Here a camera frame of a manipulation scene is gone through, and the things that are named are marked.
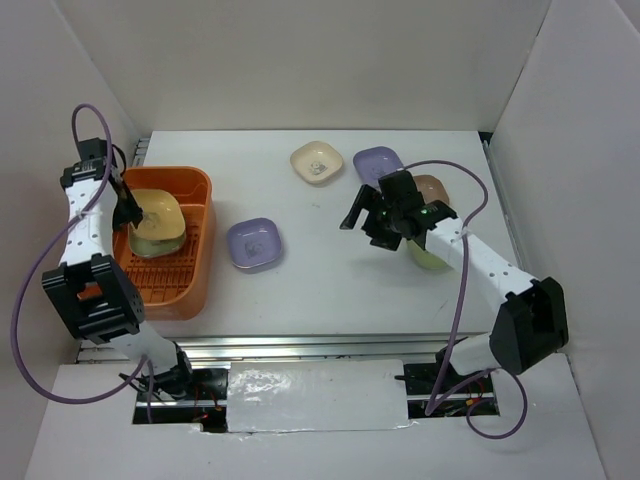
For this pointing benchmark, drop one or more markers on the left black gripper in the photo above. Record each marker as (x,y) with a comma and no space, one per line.
(131,214)

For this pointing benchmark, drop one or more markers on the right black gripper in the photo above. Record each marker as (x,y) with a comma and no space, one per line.
(366,199)

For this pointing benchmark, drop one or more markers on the yellow plate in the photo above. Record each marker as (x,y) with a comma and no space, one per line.
(162,216)

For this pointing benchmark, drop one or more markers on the cream plate back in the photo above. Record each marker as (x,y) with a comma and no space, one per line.
(317,163)

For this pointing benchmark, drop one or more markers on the light green plate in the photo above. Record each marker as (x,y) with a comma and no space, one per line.
(423,258)

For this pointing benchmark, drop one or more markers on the orange plastic bin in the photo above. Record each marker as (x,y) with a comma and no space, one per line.
(174,287)

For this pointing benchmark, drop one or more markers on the purple plate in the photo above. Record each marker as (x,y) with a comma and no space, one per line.
(373,163)
(254,243)

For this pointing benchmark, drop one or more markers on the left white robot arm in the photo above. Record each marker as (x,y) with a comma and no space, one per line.
(90,291)

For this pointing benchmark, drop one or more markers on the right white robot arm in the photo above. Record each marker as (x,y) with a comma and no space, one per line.
(531,320)

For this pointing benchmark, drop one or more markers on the purple plate back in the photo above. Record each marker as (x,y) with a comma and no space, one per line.
(373,163)

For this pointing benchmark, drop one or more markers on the brown-pink plate right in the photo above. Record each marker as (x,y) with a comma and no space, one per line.
(431,189)

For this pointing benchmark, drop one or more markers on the white foil-taped cover panel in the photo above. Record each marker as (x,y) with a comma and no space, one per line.
(322,396)

